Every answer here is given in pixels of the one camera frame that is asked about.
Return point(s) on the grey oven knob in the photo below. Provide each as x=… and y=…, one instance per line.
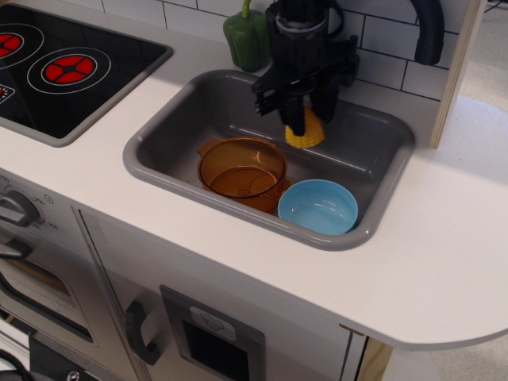
x=17, y=210

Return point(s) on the black toy faucet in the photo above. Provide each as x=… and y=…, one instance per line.
x=392, y=36

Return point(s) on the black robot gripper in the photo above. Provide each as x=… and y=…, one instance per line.
x=308, y=59

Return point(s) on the black toy stovetop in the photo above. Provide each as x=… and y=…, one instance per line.
x=59, y=76

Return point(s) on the green toy bell pepper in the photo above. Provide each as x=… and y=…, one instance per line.
x=247, y=37

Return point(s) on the yellow toy corn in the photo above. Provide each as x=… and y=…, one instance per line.
x=314, y=132

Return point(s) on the light blue bowl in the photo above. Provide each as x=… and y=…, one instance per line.
x=319, y=205

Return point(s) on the grey dispenser panel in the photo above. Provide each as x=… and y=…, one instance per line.
x=214, y=341

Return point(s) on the black cabinet door handle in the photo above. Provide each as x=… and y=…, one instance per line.
x=134, y=319

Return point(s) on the grey oven door handle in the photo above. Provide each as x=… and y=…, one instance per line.
x=15, y=250

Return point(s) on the grey sink basin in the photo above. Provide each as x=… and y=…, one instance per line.
x=364, y=150

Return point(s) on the orange transparent pot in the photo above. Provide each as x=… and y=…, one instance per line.
x=248, y=170

